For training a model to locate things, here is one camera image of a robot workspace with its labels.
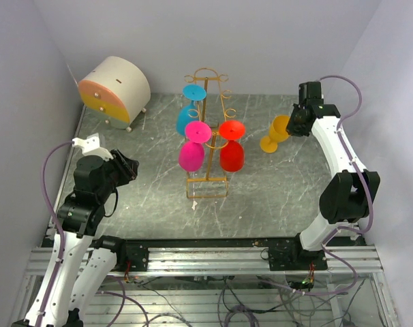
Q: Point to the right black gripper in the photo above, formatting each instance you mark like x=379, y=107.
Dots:
x=292, y=129

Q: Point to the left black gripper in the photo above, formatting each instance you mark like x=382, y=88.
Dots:
x=127, y=167

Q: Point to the yellow wine glass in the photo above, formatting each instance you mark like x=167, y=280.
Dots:
x=277, y=133

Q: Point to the red wine glass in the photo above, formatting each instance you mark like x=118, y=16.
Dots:
x=232, y=156

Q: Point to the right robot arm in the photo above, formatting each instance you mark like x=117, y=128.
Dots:
x=347, y=202

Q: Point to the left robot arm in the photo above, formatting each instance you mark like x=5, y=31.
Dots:
x=67, y=289

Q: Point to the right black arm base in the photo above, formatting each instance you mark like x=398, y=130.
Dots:
x=287, y=253

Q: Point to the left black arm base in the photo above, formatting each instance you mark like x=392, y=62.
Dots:
x=131, y=255

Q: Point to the pink wine glass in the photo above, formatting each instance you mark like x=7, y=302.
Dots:
x=191, y=155

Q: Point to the blue wine glass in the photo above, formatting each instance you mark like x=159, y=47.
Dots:
x=188, y=114

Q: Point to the round white mini drawer cabinet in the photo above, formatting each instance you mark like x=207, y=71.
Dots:
x=117, y=91

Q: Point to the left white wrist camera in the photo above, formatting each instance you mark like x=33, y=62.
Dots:
x=93, y=145

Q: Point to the gold wire wine glass rack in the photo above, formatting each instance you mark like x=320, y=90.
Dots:
x=202, y=77

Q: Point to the aluminium mounting rail frame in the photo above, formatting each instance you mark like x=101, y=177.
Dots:
x=233, y=257

